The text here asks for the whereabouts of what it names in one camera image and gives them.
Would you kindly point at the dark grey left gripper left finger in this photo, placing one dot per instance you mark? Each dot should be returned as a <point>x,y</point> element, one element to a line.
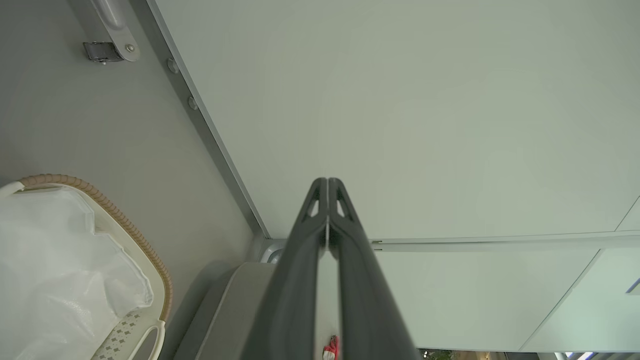
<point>290,300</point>

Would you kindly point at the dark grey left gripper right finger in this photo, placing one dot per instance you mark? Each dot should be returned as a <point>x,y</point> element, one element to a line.
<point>365,300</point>

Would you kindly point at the red white clothing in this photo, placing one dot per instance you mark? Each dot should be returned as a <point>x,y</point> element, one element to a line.
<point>331,349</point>

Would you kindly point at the white wicker-rimmed laundry basket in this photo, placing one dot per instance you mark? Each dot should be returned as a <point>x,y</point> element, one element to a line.
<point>125,335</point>

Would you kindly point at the short grey metal partition foot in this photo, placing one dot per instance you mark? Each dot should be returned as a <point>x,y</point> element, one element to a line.
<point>270,250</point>

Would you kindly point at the grey fabric sofa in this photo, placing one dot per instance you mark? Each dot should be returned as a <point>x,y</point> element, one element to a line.
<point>225,320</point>

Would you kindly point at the grey aluminium partition floor rail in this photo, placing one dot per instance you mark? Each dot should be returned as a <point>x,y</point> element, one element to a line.
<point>205,130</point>

